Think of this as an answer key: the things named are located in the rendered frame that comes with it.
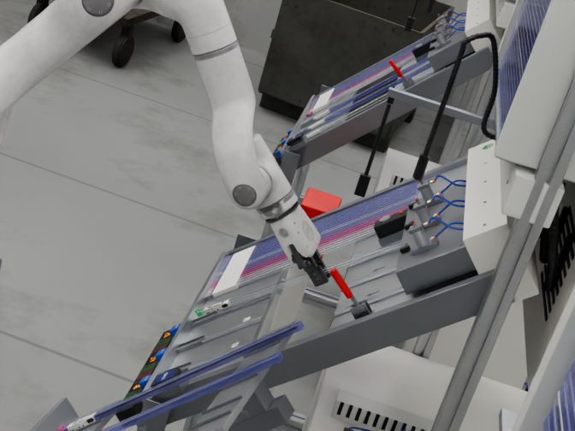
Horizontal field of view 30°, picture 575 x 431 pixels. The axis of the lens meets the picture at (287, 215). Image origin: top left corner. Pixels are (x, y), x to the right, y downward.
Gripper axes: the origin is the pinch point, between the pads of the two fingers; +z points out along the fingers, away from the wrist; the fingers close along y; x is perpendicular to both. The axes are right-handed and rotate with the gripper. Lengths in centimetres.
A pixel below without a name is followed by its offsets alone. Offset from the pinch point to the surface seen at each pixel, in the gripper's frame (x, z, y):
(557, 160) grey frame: -58, -13, -31
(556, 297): -46, 14, -21
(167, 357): 29.2, -3.0, -19.2
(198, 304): 31.0, -2.2, 5.5
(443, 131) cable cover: 67, 100, 414
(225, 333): 19.0, -0.4, -12.3
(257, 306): 13.8, 0.0, -4.1
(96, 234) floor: 139, 6, 151
